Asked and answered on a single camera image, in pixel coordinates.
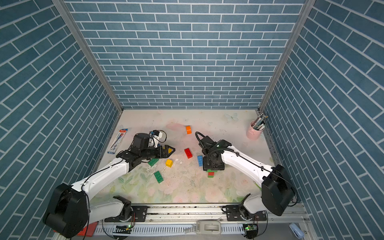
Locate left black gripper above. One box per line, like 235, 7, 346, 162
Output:
140, 144, 176, 161

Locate light blue long lego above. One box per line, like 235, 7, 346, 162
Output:
197, 155, 203, 167

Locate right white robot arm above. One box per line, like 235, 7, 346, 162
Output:
195, 132, 297, 221

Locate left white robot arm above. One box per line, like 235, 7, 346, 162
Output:
42, 133, 175, 238

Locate yellow square lego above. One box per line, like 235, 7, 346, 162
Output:
165, 159, 173, 168

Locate red long lego brick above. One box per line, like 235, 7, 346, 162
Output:
184, 148, 193, 159

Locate orange half-round lego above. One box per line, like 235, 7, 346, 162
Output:
186, 126, 192, 135

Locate pen package box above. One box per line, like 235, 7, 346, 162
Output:
107, 129, 128, 155

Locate pink pen cup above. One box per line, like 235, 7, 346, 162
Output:
246, 120, 265, 141

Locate pens in cup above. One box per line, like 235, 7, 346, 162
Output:
252, 113, 268, 131

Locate light blue object corner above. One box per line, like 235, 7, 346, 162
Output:
289, 223, 305, 240

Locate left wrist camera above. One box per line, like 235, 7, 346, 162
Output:
149, 130, 163, 148

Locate grey clamp handle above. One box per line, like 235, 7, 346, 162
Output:
184, 220, 222, 236

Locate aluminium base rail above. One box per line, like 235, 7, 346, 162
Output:
93, 204, 314, 239

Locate red tool on rail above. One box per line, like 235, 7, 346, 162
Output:
77, 222, 99, 237

